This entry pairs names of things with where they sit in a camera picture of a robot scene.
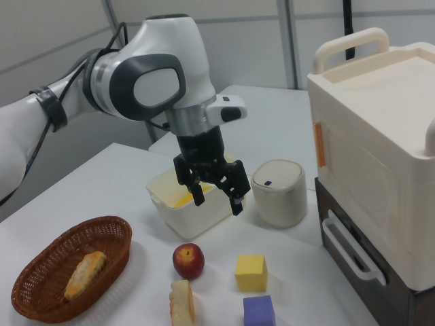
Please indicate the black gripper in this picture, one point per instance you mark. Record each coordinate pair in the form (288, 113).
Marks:
(200, 146)

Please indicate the thick white bread piece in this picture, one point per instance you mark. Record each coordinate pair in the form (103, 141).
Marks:
(181, 302)

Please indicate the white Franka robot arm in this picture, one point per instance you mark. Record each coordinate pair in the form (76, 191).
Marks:
(163, 44)

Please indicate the bread loaf in basket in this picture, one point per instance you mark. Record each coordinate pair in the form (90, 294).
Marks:
(85, 275)

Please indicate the brown wicker basket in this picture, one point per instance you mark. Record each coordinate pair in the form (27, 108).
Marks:
(44, 271)

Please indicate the white square plastic container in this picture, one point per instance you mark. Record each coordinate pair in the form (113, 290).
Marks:
(190, 220)

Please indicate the small cream trash bin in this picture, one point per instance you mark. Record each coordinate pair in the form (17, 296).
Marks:
(278, 200)

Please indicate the red apple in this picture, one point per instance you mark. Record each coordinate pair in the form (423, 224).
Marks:
(188, 261)

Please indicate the yellow foam cube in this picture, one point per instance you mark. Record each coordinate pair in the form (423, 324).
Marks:
(251, 275)

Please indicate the purple foam cube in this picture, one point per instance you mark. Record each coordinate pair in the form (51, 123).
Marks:
(258, 310)

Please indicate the large cream plastic cabinet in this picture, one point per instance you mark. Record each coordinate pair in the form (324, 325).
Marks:
(374, 136)

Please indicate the dark brown drawer unit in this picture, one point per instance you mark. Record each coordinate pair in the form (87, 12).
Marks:
(391, 299)

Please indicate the black pole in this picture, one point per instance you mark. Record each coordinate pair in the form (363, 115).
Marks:
(348, 30)

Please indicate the grey partition post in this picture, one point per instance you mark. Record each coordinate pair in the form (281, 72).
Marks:
(290, 44)

